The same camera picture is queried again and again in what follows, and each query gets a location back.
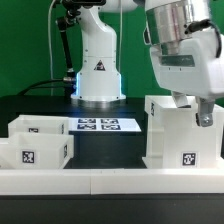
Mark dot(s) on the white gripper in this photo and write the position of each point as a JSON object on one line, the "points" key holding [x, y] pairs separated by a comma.
{"points": [[194, 71]]}

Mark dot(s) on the white drawer cabinet box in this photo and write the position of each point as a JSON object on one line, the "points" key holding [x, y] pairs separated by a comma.
{"points": [[175, 141]]}

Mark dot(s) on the white front drawer tray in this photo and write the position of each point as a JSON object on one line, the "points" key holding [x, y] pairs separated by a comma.
{"points": [[36, 151]]}

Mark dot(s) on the white drawer tray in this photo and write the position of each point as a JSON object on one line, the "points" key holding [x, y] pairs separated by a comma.
{"points": [[39, 124], [36, 151]]}

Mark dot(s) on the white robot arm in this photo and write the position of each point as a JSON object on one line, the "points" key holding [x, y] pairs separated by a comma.
{"points": [[168, 22]]}

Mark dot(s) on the white rear drawer tray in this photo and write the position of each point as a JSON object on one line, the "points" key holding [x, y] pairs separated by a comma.
{"points": [[39, 124]]}

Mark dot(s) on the white marker sheet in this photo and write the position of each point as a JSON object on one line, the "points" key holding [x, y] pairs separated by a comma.
{"points": [[104, 125]]}

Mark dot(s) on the white front fence rail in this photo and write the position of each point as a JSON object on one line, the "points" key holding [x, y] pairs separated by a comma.
{"points": [[115, 181]]}

